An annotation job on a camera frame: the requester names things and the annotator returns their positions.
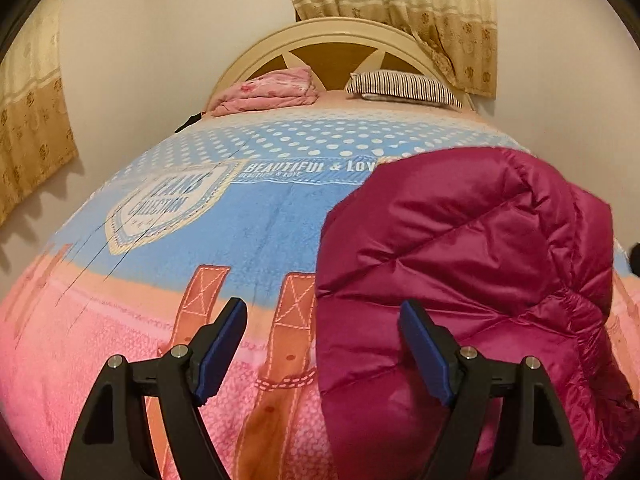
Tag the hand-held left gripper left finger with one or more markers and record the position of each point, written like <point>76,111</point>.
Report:
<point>220,355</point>

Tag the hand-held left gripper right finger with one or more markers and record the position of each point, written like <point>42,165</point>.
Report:
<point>425,355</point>

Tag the magenta puffer jacket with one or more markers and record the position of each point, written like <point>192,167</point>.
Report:
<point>475,235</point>

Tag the blue and pink printed blanket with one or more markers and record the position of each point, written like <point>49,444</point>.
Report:
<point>225,240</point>

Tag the folded pink floral quilt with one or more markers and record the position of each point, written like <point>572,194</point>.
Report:
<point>265,92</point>

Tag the pink bed sheet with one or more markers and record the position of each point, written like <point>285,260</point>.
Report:
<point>340,102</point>

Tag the striped pillow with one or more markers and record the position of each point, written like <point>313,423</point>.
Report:
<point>400,85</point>

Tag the beige patterned curtain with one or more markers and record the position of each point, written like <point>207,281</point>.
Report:
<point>400,10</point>
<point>35,135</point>

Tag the cream wooden headboard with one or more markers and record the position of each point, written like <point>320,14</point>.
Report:
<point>350,24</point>

